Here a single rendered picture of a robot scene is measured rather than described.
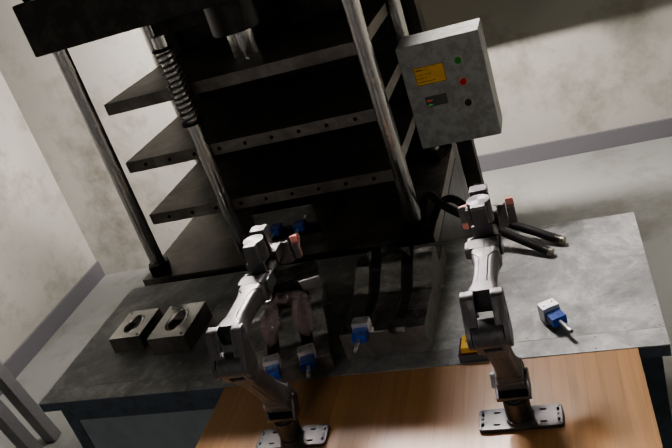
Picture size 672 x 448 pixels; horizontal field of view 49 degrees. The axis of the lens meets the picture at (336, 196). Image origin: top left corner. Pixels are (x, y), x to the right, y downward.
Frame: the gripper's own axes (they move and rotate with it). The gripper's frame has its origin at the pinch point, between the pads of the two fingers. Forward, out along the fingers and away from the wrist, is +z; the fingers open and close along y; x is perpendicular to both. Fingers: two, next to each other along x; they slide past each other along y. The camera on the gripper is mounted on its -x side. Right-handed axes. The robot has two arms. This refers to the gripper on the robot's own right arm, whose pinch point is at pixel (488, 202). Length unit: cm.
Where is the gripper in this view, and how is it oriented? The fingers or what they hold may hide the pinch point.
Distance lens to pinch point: 198.4
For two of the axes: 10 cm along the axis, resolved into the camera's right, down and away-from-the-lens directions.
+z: 2.1, -4.4, 8.7
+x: 2.9, 8.8, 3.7
